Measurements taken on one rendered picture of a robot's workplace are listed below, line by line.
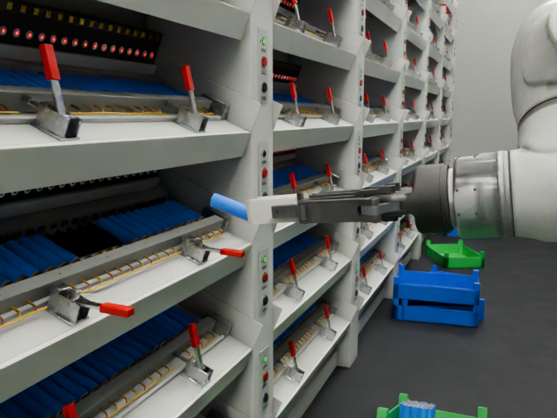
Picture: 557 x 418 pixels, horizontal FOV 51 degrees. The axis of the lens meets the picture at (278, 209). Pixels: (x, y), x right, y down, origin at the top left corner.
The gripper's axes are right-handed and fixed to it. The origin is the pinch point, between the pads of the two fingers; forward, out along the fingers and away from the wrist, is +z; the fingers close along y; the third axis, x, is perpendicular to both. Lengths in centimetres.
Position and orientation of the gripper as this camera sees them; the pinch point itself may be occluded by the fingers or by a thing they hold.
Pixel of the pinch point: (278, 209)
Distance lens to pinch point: 69.7
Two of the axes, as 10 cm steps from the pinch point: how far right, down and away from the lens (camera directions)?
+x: 1.1, 9.9, 1.2
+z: -9.2, 0.6, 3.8
